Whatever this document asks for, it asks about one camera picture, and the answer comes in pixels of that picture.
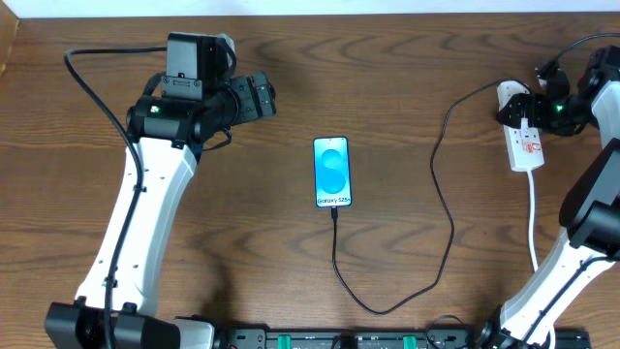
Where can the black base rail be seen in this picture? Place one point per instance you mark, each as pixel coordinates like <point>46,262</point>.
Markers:
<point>443,338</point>

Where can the blue Galaxy smartphone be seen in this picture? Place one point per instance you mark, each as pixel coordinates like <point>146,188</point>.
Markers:
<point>332,172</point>

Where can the white power strip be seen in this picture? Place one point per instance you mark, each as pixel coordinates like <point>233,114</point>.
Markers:
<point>524,147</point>

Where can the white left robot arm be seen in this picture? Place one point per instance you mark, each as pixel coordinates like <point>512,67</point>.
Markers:
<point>116,304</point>

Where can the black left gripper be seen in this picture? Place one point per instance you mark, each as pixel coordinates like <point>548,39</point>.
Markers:
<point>249,97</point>

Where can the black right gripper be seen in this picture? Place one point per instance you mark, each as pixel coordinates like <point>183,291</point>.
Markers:
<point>519,111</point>

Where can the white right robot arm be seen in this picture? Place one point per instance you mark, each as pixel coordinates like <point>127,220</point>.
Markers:
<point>588,242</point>

